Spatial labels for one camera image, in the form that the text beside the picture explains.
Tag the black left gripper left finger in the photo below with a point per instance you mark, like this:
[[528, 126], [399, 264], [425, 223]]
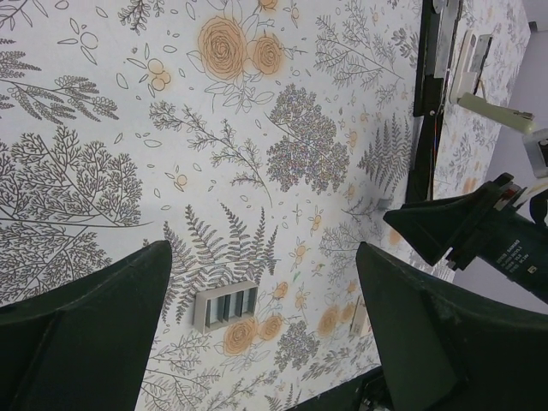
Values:
[[85, 345]]

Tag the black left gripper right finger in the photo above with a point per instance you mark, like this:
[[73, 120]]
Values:
[[445, 348]]

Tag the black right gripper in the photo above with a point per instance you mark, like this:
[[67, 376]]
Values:
[[484, 224]]

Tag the small staple box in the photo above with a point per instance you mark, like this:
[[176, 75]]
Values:
[[360, 324]]

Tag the black stapler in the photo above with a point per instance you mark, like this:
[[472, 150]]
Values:
[[438, 27]]

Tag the floral patterned table mat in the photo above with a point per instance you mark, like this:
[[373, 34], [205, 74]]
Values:
[[255, 136]]

